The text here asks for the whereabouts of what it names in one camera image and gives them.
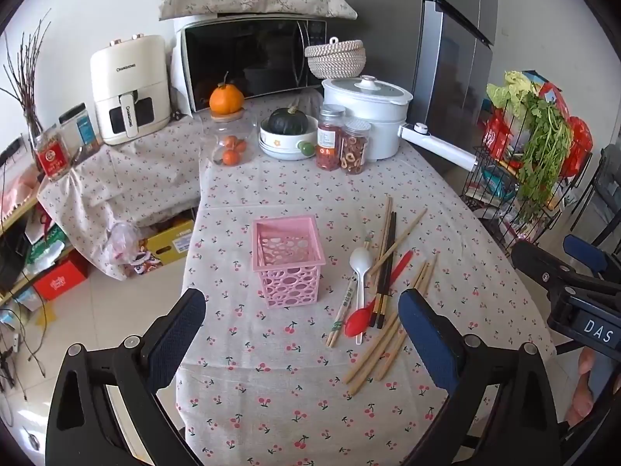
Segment crumpled clear plastic bag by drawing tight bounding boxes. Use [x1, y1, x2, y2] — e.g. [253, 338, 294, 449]
[103, 222, 142, 273]

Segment red plastic spoon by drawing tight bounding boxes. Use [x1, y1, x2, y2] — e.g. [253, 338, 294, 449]
[344, 250, 415, 337]

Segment red snack packet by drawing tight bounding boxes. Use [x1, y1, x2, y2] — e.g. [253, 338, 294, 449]
[484, 109, 514, 157]

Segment grey refrigerator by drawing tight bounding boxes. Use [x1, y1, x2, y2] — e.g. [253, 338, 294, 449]
[313, 0, 500, 176]

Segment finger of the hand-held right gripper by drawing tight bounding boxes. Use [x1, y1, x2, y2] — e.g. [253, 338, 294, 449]
[511, 241, 603, 303]
[563, 234, 621, 283]

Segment cream air fryer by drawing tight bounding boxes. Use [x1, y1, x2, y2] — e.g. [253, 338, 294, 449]
[90, 34, 172, 146]

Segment pink perforated utensil basket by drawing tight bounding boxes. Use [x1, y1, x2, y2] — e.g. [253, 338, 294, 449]
[251, 216, 326, 309]

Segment dried bare branches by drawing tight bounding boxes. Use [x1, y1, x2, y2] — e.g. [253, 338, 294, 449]
[0, 9, 52, 127]

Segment red cardboard box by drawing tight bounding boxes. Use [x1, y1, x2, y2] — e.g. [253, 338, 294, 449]
[33, 259, 91, 305]

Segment pale green cabbage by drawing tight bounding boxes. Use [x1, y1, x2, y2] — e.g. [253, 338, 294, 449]
[486, 71, 537, 108]

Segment light bamboo chopstick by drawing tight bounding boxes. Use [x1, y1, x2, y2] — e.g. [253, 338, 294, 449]
[375, 253, 438, 382]
[369, 208, 428, 275]
[343, 262, 426, 384]
[350, 259, 432, 396]

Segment dark green pumpkin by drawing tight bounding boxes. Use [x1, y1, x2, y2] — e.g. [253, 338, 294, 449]
[268, 106, 306, 135]

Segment yellow cardboard box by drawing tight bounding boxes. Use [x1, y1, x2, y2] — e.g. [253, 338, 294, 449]
[140, 220, 196, 266]

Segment thin floor cables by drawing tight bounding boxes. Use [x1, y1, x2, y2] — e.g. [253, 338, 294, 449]
[0, 301, 60, 391]

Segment white plastic spoon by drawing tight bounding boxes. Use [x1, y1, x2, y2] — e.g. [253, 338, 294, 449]
[349, 247, 373, 345]

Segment white flower print bowl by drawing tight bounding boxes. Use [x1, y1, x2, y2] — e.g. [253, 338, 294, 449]
[258, 116, 321, 160]

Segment jar of red dried berries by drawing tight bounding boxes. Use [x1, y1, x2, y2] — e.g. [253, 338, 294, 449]
[317, 105, 346, 172]

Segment red plastic bag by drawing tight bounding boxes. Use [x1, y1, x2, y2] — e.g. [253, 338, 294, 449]
[538, 82, 593, 178]

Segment black wire rack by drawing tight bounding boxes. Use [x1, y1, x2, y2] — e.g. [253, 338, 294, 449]
[461, 107, 583, 253]

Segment clear canister black lid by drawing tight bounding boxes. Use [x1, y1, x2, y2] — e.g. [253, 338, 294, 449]
[58, 103, 104, 150]

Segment woven lidded basket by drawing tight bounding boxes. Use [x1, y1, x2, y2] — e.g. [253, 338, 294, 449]
[305, 38, 367, 80]

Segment large orange with stem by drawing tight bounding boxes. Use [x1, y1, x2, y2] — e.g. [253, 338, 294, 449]
[210, 72, 245, 115]

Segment person's right hand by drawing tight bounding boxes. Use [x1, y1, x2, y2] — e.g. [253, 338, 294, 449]
[565, 347, 607, 429]

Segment jar of dried fruit rings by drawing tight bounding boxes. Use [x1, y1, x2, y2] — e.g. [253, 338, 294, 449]
[340, 119, 372, 176]

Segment white electric cooking pot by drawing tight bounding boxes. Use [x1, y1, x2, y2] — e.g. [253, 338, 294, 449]
[321, 75, 479, 173]

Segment clear glass jar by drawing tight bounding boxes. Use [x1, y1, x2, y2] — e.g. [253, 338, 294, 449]
[210, 109, 257, 167]

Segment disposable chopsticks pair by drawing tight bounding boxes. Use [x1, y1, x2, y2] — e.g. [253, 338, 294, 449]
[326, 235, 374, 349]

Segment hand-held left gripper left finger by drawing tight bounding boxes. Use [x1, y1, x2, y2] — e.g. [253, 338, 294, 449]
[45, 288, 207, 466]

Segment wooden shelf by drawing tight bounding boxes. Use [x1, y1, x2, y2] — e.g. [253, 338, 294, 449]
[0, 191, 76, 302]

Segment dark grey chair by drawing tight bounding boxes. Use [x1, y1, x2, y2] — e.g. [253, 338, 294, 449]
[576, 143, 621, 235]

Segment cherry print tablecloth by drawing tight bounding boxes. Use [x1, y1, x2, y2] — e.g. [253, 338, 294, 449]
[175, 92, 556, 466]
[38, 116, 207, 281]

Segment black chopstick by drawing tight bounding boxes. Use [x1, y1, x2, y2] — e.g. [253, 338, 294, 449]
[377, 214, 397, 329]
[373, 212, 395, 327]

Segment teal snack packet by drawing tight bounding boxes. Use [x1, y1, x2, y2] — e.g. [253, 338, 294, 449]
[482, 172, 512, 197]

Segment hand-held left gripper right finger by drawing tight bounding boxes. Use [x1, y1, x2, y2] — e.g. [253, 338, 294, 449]
[398, 289, 580, 466]

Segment green leafy herb bunch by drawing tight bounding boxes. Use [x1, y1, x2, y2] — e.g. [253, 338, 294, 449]
[517, 92, 573, 207]

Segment brown wooden chopstick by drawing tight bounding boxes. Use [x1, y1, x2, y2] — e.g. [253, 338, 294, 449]
[376, 196, 393, 277]
[373, 196, 390, 280]

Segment red label jar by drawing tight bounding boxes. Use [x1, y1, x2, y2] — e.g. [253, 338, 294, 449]
[33, 126, 73, 181]

